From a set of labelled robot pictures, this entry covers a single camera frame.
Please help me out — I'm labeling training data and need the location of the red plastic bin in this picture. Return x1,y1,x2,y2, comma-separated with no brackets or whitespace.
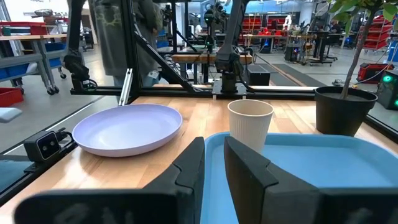
0,87,24,108

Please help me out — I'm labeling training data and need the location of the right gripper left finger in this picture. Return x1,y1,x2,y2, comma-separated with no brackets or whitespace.
14,136,206,224

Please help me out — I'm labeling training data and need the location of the person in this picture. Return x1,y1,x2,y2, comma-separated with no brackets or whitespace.
92,0,163,88

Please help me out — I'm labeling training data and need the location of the wooden workbench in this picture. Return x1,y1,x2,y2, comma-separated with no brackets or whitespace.
170,53,253,65

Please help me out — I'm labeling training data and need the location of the beige ribbed paper cup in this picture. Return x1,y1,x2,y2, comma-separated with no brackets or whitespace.
227,98,275,154

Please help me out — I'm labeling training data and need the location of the black plant pot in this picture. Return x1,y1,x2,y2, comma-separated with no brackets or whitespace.
314,86,379,138

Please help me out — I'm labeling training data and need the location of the red toolbox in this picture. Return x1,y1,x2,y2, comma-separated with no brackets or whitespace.
356,62,395,85

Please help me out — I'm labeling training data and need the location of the blue plastic tray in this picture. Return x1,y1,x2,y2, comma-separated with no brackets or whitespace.
200,131,398,224

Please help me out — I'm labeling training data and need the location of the green leafy small tree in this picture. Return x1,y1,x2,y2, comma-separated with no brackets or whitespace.
328,0,398,100

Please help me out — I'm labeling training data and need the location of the silver aluminium strut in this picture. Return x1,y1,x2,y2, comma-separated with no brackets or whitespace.
118,68,134,107

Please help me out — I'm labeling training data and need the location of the black box with green lights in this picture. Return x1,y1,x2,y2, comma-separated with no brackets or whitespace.
377,69,398,111

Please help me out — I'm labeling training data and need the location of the black table-level camera box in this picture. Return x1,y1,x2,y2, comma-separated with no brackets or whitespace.
24,130,62,164

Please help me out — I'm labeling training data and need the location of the lavender plastic plate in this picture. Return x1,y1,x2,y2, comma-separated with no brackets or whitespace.
72,103,183,158

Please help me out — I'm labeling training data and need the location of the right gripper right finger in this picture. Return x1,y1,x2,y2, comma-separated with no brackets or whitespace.
223,136,398,224

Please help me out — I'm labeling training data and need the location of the grey workbench cart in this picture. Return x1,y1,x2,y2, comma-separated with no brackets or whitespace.
0,33,68,96

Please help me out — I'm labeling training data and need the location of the red storage shelving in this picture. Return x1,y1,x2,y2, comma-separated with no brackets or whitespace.
361,14,394,51

